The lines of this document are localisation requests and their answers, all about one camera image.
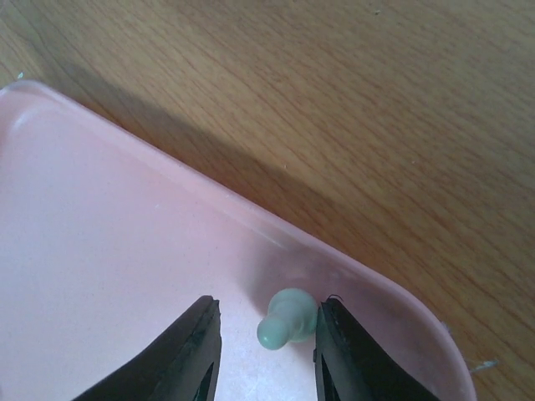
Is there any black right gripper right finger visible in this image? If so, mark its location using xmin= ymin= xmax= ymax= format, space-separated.
xmin=313 ymin=297 xmax=437 ymax=401

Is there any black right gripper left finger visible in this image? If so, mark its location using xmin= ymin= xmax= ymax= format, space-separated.
xmin=76 ymin=295 xmax=222 ymax=400

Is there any white chess piece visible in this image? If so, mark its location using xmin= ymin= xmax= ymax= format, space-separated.
xmin=257 ymin=288 xmax=318 ymax=351

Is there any pink plastic tray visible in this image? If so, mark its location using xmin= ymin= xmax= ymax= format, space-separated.
xmin=1 ymin=80 xmax=476 ymax=400

